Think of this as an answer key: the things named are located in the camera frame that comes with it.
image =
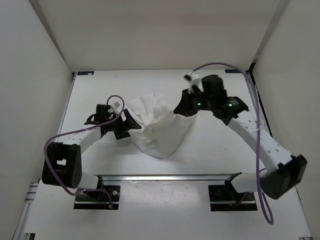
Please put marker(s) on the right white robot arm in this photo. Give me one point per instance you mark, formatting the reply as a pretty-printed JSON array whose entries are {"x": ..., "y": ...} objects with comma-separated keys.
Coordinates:
[{"x": 283, "y": 169}]

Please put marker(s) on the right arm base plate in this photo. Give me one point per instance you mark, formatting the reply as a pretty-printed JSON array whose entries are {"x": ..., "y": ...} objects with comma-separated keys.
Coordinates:
[{"x": 223, "y": 200}]

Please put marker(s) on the aluminium frame rail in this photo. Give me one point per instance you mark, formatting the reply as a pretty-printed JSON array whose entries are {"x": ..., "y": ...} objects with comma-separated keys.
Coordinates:
[{"x": 167, "y": 177}]

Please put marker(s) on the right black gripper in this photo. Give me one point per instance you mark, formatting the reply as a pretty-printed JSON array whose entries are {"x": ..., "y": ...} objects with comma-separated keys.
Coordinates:
[{"x": 184, "y": 108}]

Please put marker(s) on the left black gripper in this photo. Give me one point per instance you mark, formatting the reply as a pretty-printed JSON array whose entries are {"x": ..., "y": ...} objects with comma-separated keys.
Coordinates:
[{"x": 128, "y": 124}]

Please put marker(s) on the white skirt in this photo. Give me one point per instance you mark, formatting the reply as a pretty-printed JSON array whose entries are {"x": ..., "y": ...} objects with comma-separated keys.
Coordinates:
[{"x": 162, "y": 131}]

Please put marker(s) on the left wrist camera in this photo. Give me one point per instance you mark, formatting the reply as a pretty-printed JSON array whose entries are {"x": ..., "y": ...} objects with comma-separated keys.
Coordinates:
[{"x": 103, "y": 112}]

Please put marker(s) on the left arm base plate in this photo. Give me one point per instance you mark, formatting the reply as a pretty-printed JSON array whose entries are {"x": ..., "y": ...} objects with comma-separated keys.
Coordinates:
[{"x": 99, "y": 200}]

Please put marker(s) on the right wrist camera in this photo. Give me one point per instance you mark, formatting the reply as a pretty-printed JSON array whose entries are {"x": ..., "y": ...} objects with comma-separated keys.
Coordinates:
[{"x": 193, "y": 79}]

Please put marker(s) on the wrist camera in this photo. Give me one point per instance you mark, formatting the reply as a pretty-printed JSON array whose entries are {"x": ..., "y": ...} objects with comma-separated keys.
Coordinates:
[
  {"x": 193, "y": 79},
  {"x": 103, "y": 112}
]

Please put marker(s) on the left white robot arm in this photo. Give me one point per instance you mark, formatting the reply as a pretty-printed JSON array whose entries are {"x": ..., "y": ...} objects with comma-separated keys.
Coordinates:
[{"x": 64, "y": 164}]

